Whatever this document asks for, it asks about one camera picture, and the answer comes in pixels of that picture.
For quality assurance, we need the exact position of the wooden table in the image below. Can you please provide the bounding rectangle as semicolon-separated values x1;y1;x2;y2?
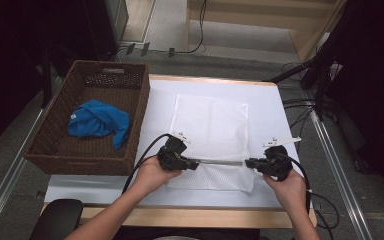
41;74;318;229

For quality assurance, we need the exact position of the black chair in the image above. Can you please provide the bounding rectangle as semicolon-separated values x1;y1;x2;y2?
29;199;84;240

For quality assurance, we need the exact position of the person's left hand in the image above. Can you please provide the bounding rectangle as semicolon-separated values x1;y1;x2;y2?
131;155;183;198

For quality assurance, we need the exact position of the long black floor cable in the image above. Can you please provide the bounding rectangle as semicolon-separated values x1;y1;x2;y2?
146;0;208;56

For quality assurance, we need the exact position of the black tripod stand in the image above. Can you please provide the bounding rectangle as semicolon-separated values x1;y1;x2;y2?
263;56;334;121

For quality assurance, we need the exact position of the black floor cable loop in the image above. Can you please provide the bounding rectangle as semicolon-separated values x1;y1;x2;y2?
309;192;340;231

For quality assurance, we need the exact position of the light wooden platform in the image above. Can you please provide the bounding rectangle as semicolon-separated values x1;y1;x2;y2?
186;0;348;63

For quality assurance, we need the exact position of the brown wicker basket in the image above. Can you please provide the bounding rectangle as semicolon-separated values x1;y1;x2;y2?
23;59;152;177

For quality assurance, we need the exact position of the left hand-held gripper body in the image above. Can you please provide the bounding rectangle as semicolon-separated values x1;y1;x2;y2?
156;131;193;172

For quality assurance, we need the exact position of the black curtain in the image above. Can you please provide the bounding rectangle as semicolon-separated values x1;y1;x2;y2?
0;0;118;156
326;0;384;201

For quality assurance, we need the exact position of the white table board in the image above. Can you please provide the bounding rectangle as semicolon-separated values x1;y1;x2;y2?
43;79;314;209

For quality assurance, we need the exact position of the person's right hand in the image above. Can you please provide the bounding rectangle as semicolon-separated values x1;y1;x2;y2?
263;168;308;214

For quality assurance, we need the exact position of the blue shirt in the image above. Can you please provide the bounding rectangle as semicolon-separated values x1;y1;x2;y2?
67;99;133;151

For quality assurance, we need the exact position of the bundle of black floor cables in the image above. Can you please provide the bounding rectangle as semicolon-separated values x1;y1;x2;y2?
281;61;318;134

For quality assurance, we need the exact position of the metal floor rail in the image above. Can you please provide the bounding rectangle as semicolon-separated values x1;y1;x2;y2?
0;108;46;239
309;109;374;240

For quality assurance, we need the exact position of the hand-held gripper cable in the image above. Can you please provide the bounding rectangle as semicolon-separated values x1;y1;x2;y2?
274;151;313;214
121;133;174;195

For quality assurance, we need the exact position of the person's dark clothing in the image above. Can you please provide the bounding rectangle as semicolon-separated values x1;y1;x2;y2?
113;226;261;240

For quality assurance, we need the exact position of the left hand-held gripper cable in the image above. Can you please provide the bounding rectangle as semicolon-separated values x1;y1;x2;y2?
121;133;174;195

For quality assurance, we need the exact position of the right hand-held gripper cable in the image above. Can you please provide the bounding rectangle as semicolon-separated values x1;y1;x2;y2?
274;151;313;214

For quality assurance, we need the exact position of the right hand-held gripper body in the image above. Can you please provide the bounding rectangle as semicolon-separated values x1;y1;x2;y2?
259;136;302;183

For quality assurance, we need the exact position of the grey cabinet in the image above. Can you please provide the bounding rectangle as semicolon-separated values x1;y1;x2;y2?
104;0;130;44

